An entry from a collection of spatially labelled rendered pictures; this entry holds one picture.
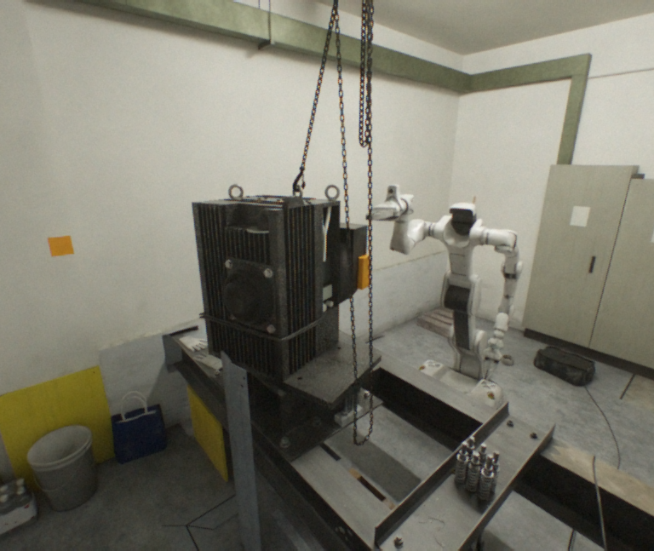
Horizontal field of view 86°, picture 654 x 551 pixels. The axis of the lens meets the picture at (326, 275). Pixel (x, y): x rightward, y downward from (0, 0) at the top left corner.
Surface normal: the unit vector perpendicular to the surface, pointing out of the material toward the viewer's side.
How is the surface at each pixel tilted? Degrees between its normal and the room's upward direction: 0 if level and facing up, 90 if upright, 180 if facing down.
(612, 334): 90
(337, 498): 0
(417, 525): 0
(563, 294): 90
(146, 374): 90
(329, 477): 0
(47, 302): 90
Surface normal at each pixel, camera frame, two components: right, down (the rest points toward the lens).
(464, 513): 0.00, -0.95
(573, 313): -0.76, 0.20
